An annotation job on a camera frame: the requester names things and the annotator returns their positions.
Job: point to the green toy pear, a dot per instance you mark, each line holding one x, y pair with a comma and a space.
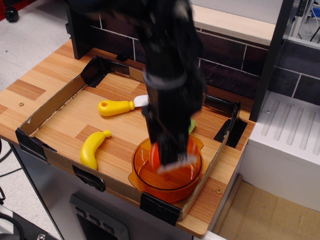
191, 126

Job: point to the white toy sink drainboard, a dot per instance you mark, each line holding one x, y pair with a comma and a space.
282, 155

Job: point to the cardboard fence with black tape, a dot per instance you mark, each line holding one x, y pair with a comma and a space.
56, 132

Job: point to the orange transparent plastic pot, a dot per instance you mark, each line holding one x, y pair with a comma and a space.
171, 186

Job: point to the grey oven control panel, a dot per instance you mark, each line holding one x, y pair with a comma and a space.
96, 224

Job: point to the yellow toy banana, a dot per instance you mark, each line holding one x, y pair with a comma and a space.
90, 146

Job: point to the black caster wheel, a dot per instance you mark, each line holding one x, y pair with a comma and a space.
11, 14

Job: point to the salmon nigiri sushi toy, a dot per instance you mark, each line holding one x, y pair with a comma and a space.
155, 156

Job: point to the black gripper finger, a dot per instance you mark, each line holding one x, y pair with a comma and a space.
172, 152
153, 126

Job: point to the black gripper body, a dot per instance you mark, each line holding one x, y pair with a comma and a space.
175, 100

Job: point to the dark grey upright post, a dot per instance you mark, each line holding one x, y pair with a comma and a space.
270, 62

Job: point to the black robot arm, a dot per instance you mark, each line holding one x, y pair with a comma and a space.
165, 29

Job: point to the yellow handled toy knife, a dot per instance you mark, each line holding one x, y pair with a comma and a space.
109, 108

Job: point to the black upright post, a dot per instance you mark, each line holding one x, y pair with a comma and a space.
82, 30

